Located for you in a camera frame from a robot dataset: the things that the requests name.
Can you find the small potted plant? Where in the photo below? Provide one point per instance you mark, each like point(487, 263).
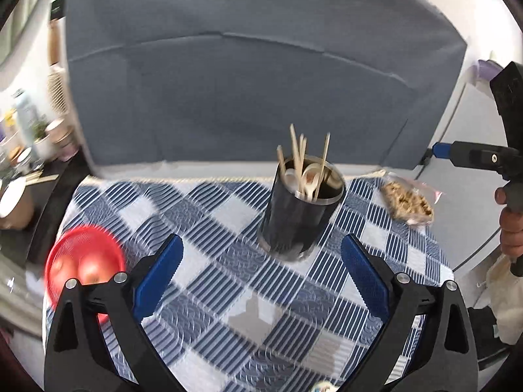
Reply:
point(43, 139)

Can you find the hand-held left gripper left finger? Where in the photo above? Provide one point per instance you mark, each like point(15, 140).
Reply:
point(159, 277)

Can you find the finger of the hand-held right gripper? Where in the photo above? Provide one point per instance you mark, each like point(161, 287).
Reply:
point(441, 150)

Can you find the grey sofa back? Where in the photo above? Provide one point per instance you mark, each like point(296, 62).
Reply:
point(245, 69)

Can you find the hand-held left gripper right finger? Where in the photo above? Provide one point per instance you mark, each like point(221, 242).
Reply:
point(367, 277)

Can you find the red plastic basket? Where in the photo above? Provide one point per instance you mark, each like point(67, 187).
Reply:
point(94, 245)

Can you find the black metal-rimmed cup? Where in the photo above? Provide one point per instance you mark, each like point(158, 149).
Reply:
point(294, 224)

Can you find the wooden chopstick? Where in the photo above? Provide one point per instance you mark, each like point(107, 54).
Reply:
point(296, 151)
point(322, 159)
point(303, 147)
point(282, 159)

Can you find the white plastic bottle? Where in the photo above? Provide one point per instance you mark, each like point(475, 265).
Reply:
point(24, 118)

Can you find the blue checked tablecloth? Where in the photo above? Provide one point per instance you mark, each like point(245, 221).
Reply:
point(229, 261)

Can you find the plain white ceramic spoon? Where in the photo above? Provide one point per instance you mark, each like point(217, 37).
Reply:
point(291, 177)

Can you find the person's white garment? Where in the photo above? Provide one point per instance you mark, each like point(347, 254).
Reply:
point(500, 290)

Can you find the pink cup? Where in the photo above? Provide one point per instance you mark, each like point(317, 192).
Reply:
point(63, 139)

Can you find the white printed ceramic spoon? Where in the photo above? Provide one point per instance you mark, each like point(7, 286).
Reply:
point(313, 177)

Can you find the purple container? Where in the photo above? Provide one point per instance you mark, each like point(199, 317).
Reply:
point(486, 71)

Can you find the person's right hand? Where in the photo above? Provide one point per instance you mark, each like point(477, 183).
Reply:
point(512, 232)

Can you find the clear bag of nuts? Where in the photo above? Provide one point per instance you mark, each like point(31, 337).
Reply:
point(408, 204)

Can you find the red apple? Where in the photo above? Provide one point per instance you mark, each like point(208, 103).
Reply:
point(94, 273)

